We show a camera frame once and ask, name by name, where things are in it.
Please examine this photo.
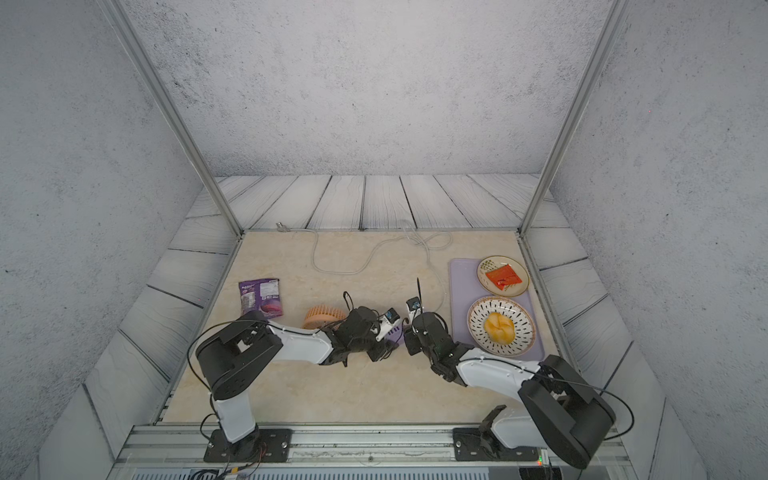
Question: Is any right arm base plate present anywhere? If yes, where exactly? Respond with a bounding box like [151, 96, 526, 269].
[452, 427, 541, 463]

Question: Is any right aluminium frame post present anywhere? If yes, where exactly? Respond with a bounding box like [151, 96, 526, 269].
[518, 0, 629, 238]

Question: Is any white power strip cable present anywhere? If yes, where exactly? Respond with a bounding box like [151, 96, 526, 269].
[275, 217, 454, 310]

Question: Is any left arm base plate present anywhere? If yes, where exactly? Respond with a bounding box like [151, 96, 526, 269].
[203, 427, 293, 464]

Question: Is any aluminium mounting rail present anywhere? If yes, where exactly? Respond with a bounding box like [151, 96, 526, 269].
[108, 423, 648, 479]

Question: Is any purple snack packet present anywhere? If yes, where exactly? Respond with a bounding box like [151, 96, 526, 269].
[238, 278, 283, 319]

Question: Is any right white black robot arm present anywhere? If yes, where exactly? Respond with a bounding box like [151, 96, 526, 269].
[404, 310, 635, 470]

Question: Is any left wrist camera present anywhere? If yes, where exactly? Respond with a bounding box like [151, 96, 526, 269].
[376, 308, 402, 340]

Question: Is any patterned white plate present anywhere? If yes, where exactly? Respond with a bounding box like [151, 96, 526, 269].
[467, 296, 537, 358]

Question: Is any lavender tray mat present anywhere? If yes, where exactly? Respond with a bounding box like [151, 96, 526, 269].
[449, 259, 546, 361]

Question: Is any aluminium frame post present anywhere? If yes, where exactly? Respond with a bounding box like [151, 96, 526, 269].
[98, 0, 245, 239]
[518, 0, 629, 238]

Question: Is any left aluminium frame post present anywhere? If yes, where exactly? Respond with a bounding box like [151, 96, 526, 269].
[98, 0, 245, 239]

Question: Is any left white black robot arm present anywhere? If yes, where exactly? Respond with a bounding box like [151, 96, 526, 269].
[187, 306, 402, 450]

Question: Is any yellow food piece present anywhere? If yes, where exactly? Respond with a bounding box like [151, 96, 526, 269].
[483, 312, 516, 345]

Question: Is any purple power strip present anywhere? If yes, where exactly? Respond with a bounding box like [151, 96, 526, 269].
[385, 320, 404, 344]

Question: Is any red snack packet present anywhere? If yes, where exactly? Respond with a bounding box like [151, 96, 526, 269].
[485, 264, 523, 291]

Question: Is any orange desk fan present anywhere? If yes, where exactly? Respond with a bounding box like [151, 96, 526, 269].
[302, 305, 347, 330]

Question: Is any beige plate with red packet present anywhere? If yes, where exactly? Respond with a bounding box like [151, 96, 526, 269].
[477, 256, 530, 298]

